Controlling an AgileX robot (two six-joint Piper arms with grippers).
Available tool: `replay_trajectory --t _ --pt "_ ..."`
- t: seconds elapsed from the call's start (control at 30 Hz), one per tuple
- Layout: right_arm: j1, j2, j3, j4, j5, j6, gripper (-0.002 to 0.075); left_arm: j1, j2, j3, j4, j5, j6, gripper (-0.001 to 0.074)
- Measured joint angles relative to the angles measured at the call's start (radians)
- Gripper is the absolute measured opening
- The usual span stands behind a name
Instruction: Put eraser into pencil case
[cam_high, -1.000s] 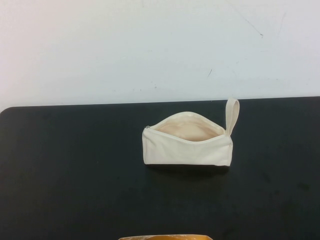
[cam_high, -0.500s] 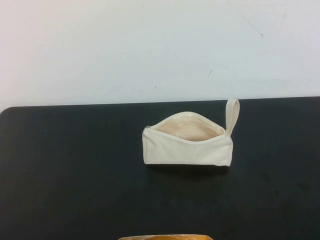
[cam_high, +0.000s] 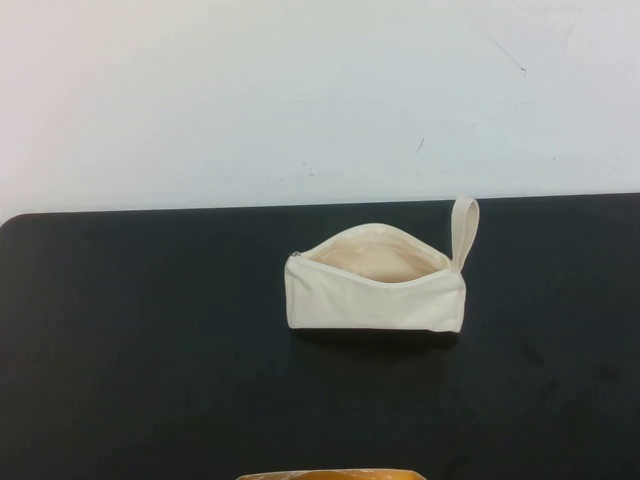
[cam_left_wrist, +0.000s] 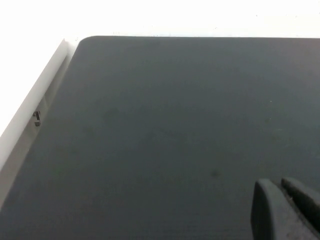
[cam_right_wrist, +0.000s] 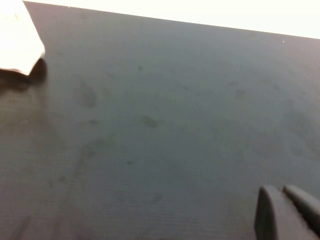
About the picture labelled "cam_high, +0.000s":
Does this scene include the cream canvas pencil case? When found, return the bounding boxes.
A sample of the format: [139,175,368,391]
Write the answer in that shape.
[283,196,480,333]

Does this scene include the yellow object with rim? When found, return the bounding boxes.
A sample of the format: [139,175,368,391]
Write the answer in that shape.
[235,468,424,480]

